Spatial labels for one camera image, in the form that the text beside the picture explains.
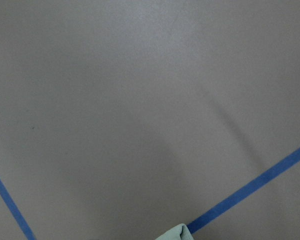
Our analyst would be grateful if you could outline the olive green long-sleeve shirt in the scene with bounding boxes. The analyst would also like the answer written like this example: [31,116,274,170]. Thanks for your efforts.
[155,223,194,240]

